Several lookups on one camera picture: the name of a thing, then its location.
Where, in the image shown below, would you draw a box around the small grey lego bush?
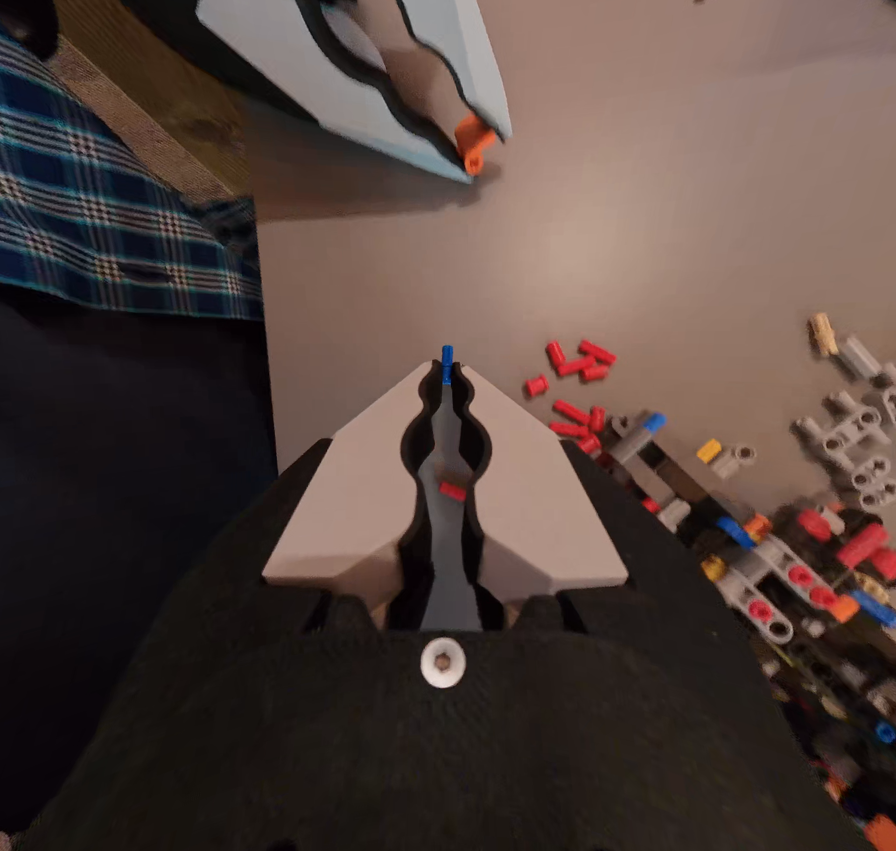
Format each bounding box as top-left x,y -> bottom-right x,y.
713,444 -> 758,481

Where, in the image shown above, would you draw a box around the plaid shirt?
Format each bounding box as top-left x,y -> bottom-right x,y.
0,31 -> 265,321

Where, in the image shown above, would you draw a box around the grey and blue lego axle connector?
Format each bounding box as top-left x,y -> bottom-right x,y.
606,412 -> 667,466

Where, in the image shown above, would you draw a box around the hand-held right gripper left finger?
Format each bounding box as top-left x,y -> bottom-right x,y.
262,360 -> 438,612

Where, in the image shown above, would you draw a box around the orange lego connector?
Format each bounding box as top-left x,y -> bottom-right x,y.
454,114 -> 498,177

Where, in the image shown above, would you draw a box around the pile of grey lego connectors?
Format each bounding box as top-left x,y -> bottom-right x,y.
791,335 -> 896,510

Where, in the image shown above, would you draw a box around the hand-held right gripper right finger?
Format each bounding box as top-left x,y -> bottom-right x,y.
454,363 -> 630,605

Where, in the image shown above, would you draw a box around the pile of red lego pins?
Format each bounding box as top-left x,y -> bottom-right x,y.
524,338 -> 618,457

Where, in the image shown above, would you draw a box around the pile of mixed lego pieces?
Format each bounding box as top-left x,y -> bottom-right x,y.
616,445 -> 896,851

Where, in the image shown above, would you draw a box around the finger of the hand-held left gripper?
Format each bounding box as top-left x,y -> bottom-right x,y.
357,0 -> 513,143
196,0 -> 475,184

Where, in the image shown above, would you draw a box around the dark trousers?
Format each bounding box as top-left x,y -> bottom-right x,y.
0,291 -> 280,834

